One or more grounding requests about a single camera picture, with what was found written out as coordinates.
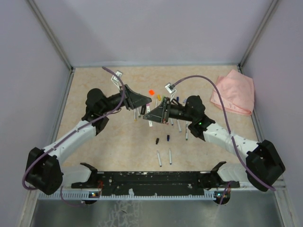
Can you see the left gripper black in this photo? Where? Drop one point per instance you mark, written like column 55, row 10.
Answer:
column 132, row 99

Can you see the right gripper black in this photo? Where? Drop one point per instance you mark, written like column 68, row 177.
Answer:
column 159, row 114

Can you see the yellow cap paint marker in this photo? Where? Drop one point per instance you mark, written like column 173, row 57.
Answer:
column 135, row 114

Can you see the pink cap white marker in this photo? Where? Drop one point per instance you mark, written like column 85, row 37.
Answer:
column 148, row 116

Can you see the orange highlighter cap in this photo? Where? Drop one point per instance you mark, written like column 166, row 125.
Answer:
column 151, row 92

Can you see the lilac cap paint marker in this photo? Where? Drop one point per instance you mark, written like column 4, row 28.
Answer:
column 179, row 126

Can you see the dark green cap marker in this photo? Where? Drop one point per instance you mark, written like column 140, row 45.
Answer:
column 186, row 130

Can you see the small blue cap marker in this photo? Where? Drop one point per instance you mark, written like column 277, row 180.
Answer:
column 170, row 156

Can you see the black cap white marker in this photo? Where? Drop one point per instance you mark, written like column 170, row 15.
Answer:
column 159, row 159

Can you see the black orange highlighter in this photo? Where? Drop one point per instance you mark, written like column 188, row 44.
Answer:
column 143, row 110

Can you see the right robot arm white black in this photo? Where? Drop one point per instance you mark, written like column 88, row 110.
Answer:
column 259, row 162

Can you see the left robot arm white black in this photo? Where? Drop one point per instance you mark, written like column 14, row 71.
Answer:
column 43, row 169

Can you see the pink cloth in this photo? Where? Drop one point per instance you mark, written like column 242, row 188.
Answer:
column 237, row 93

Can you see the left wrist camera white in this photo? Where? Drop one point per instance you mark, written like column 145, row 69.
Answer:
column 115, row 78

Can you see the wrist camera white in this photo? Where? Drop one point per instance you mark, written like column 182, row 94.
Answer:
column 171, row 90
column 115, row 78

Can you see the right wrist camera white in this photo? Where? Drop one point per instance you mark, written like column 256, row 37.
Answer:
column 171, row 90

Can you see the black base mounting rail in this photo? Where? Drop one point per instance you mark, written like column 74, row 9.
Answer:
column 152, row 183

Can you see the grey slotted cable duct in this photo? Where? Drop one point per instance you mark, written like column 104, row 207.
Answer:
column 91, row 195

